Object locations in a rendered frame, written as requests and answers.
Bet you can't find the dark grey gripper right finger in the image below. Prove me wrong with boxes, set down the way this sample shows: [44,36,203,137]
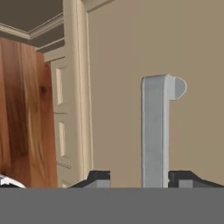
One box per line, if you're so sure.
[168,170,224,189]

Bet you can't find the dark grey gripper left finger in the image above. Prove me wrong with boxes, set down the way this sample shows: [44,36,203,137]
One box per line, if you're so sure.
[69,170,111,189]

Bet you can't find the beige drawer front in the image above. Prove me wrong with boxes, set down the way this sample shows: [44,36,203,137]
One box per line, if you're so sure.
[86,0,224,189]

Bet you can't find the small white shiny object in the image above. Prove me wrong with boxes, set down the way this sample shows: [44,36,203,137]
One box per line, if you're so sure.
[0,173,27,189]

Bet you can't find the cream panelled cabinet run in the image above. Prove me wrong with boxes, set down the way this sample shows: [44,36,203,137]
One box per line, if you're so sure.
[43,0,116,189]

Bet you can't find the grey bar drawer handle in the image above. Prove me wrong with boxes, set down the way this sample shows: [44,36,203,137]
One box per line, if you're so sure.
[140,73,188,189]

